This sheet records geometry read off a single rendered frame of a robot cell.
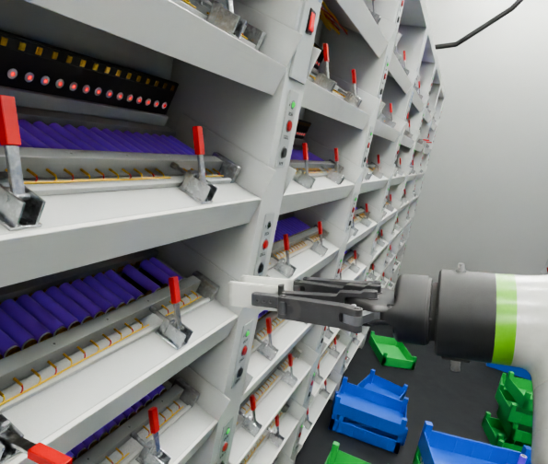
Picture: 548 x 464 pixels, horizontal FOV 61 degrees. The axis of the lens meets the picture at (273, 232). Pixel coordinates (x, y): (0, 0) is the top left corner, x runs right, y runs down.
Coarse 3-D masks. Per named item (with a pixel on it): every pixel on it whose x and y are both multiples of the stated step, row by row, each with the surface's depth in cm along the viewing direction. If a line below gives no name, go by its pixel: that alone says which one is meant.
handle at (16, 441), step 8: (0, 424) 38; (8, 424) 38; (0, 432) 38; (8, 432) 38; (0, 440) 38; (8, 440) 38; (16, 440) 38; (24, 440) 38; (16, 448) 37; (24, 448) 37; (32, 448) 37; (40, 448) 37; (48, 448) 37; (32, 456) 36; (40, 456) 36; (48, 456) 36; (56, 456) 36; (64, 456) 36
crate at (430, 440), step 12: (432, 432) 134; (420, 444) 134; (432, 444) 135; (444, 444) 135; (456, 444) 134; (468, 444) 134; (480, 444) 133; (432, 456) 123; (444, 456) 132; (456, 456) 134; (468, 456) 135; (480, 456) 134; (492, 456) 134; (504, 456) 133; (516, 456) 133; (528, 456) 131
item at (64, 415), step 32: (160, 256) 82; (192, 256) 79; (224, 288) 78; (160, 320) 66; (192, 320) 70; (224, 320) 74; (96, 352) 54; (128, 352) 57; (160, 352) 60; (192, 352) 66; (32, 384) 46; (64, 384) 48; (96, 384) 50; (128, 384) 52; (160, 384) 61; (32, 416) 43; (64, 416) 45; (96, 416) 48; (64, 448) 46
